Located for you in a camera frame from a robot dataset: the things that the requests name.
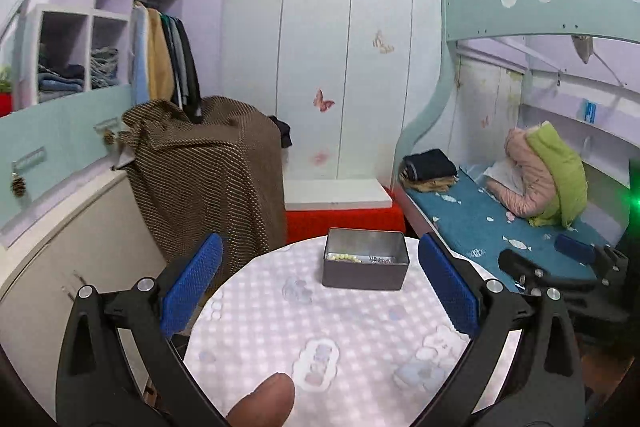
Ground person left hand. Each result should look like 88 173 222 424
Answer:
227 373 295 427

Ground green and pink quilt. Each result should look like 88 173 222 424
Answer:
486 121 588 229

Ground grey metal tin box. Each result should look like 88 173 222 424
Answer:
321 228 410 291

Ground white pillow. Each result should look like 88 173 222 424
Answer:
484 157 525 195

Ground pink checkered tablecloth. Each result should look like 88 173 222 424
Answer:
183 235 524 427

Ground brown polka dot cover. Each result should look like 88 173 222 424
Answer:
122 96 286 277

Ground folded dark clothes stack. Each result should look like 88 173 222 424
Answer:
399 148 458 193

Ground red stool white top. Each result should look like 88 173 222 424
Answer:
284 179 406 244

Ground black garment behind cover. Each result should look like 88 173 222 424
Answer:
269 115 293 150

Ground teal drawer cabinet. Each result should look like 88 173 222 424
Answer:
1 84 132 225

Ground hanging clothes row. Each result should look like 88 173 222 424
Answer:
131 1 202 122

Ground white wardrobe doors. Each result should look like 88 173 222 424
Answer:
221 0 442 185

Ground lilac shelf unit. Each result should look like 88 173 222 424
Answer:
8 0 181 110

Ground teal bunk bed frame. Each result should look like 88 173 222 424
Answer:
395 0 639 186

